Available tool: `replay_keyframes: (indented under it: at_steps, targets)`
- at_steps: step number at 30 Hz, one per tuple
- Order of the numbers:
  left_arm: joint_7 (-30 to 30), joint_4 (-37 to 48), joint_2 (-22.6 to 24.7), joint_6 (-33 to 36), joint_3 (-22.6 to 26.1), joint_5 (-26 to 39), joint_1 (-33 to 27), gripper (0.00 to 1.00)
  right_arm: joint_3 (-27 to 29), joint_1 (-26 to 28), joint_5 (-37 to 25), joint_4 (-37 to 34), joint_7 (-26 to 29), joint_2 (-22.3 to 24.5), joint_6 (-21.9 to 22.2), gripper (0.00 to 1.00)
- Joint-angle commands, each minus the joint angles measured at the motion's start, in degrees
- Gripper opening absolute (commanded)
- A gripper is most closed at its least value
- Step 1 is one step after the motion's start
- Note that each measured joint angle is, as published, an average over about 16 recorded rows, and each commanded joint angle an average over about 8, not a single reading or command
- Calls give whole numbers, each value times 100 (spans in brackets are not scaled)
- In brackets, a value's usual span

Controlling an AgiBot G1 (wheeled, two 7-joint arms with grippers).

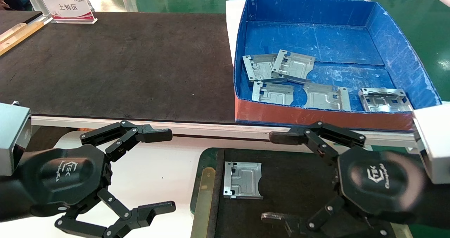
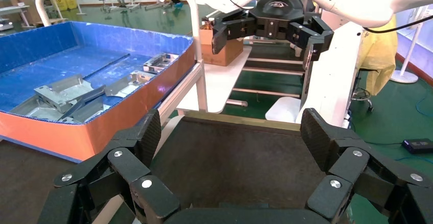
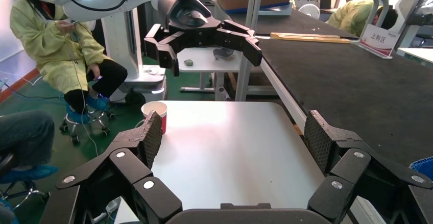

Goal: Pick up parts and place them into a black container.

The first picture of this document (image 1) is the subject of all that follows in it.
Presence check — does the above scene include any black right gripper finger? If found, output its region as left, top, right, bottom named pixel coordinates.
left=261, top=195, right=389, bottom=238
left=269, top=121, right=366, bottom=166

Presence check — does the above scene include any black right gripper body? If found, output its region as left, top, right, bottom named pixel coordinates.
left=337, top=147, right=426, bottom=214

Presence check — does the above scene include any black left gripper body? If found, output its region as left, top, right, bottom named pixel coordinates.
left=18, top=144, right=113, bottom=217

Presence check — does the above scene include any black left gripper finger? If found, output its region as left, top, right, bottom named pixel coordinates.
left=54, top=189, right=176, bottom=238
left=80, top=120, right=173, bottom=163

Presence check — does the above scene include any stamped grey metal part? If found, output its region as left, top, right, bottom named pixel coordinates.
left=252, top=82, right=294, bottom=105
left=271, top=49, right=316, bottom=84
left=243, top=53, right=287, bottom=84
left=303, top=83, right=351, bottom=111
left=358, top=88, right=414, bottom=112
left=223, top=161, right=264, bottom=200

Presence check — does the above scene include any black tray with green rim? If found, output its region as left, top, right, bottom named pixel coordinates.
left=190, top=147, right=415, bottom=238

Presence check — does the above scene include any large black table mat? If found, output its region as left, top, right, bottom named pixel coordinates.
left=0, top=11, right=237, bottom=123

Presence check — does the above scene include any blue corrugated plastic box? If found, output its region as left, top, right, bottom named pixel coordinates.
left=234, top=0, right=443, bottom=132

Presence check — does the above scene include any white paper sheet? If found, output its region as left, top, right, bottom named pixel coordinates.
left=225, top=0, right=246, bottom=68

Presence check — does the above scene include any wooden strip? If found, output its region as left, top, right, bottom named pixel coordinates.
left=0, top=21, right=44, bottom=56

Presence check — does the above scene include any acrylic sign with Chinese text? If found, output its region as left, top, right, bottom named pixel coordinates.
left=40, top=0, right=98, bottom=24

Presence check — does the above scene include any aluminium table frame rail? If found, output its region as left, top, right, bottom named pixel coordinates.
left=31, top=116, right=424, bottom=149

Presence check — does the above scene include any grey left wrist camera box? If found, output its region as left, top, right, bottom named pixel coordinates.
left=0, top=102, right=32, bottom=177

